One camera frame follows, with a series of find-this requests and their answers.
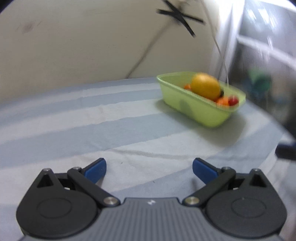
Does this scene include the patterned frosted window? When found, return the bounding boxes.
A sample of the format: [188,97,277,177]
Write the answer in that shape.
[228,0,296,77]

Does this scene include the large yellow pomelo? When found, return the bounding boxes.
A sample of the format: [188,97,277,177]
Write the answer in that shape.
[191,72,221,101]

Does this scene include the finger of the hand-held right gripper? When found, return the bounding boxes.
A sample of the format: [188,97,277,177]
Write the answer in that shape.
[275,142,296,161]

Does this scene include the black tape cross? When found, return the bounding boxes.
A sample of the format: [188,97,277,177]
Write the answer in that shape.
[157,0,206,37]

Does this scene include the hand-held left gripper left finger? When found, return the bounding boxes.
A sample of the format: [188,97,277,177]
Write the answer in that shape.
[35,158,121,207]

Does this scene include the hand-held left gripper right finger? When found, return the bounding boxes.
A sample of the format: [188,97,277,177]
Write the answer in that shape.
[183,158,271,207]

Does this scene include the green plastic cup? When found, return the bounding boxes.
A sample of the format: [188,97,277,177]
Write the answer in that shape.
[248,69,271,93]

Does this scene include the light green plastic basket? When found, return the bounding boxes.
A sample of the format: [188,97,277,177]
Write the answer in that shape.
[156,71,246,128]

